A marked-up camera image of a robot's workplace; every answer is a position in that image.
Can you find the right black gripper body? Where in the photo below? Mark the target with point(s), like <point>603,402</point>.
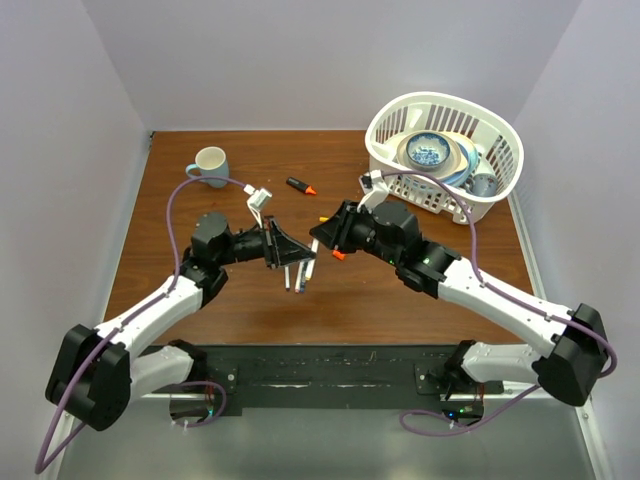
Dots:
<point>358,233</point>

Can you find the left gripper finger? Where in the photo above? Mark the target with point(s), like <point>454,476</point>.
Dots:
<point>282,262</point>
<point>287,247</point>

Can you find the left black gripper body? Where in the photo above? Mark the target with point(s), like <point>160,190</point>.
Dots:
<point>256,244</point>

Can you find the grey pen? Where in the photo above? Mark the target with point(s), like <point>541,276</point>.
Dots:
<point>287,280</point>

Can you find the white pink pen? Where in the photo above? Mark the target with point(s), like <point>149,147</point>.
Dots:
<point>298,277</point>

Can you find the white yellow pen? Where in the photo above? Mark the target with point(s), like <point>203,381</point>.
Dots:
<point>311,263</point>

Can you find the dark blue pen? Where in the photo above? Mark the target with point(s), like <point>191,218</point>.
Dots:
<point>304,277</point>

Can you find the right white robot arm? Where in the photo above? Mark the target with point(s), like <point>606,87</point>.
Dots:
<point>562,350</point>

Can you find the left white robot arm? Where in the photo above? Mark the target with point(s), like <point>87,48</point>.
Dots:
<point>100,371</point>

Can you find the orange highlighter cap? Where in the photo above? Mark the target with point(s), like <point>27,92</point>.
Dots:
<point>339,255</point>

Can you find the black orange highlighter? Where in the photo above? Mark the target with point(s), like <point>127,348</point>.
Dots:
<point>300,186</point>

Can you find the light blue mug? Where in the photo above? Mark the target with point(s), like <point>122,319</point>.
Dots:
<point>210,163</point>

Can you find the blue patterned bowl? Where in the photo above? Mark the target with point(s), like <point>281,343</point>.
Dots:
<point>427,150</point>

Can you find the white plastic dish basket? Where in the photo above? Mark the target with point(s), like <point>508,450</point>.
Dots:
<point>499,146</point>

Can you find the stacked plates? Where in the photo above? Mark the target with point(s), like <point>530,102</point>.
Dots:
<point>463,159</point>

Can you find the grey cup in basket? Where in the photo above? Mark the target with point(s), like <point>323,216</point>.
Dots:
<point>482,185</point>

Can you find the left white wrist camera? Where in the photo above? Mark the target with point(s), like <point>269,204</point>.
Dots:
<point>257,199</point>

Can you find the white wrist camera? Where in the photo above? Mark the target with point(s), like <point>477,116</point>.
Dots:
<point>375,190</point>
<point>257,199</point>

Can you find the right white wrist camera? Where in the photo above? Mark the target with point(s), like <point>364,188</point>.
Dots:
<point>375,190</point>

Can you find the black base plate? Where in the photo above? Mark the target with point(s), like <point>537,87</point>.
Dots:
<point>396,377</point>

